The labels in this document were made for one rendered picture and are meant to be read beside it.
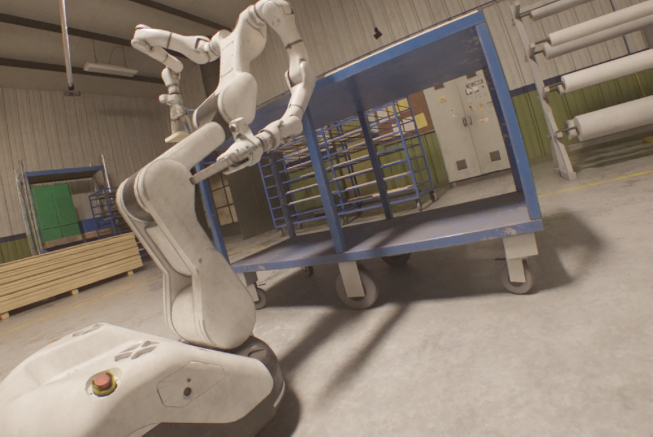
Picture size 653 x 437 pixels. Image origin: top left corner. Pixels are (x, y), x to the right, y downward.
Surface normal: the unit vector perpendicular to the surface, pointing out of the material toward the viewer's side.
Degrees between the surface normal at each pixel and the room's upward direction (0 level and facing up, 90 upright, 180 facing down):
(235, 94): 84
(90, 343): 74
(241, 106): 90
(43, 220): 90
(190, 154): 90
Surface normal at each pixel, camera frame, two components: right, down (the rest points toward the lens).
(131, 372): 0.36, -0.85
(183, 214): 0.80, -0.22
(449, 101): -0.49, 0.12
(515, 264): -0.80, 0.21
